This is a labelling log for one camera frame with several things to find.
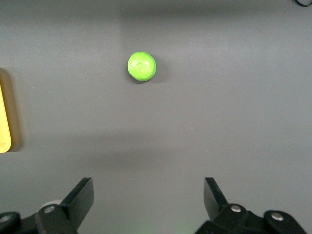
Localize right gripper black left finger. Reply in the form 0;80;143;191
0;177;95;234

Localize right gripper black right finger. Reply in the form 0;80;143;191
195;177;308;234

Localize green apple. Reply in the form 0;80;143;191
127;51;157;81

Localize yellow plastic tray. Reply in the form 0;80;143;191
0;81;12;154

